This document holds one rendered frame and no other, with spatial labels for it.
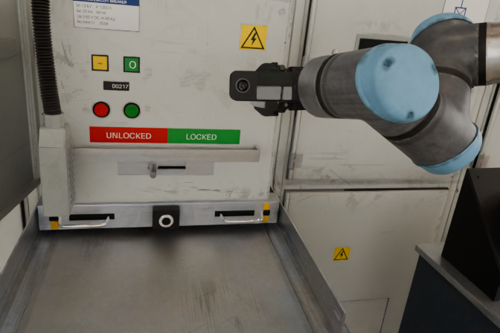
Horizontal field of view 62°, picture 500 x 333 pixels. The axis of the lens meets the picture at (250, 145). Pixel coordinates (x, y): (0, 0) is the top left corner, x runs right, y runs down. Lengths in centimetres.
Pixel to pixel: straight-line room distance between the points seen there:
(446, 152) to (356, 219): 96
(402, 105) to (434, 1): 93
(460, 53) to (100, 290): 72
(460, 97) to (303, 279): 49
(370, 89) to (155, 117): 54
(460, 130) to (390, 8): 79
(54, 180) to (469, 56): 72
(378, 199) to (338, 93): 101
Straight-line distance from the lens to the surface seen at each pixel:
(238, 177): 98
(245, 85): 63
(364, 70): 50
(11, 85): 119
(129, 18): 87
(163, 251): 96
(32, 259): 97
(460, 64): 65
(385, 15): 133
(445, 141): 58
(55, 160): 84
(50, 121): 84
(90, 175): 97
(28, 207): 138
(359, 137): 138
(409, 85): 51
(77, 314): 83
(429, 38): 67
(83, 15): 88
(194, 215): 100
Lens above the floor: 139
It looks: 20 degrees down
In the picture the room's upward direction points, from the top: 6 degrees clockwise
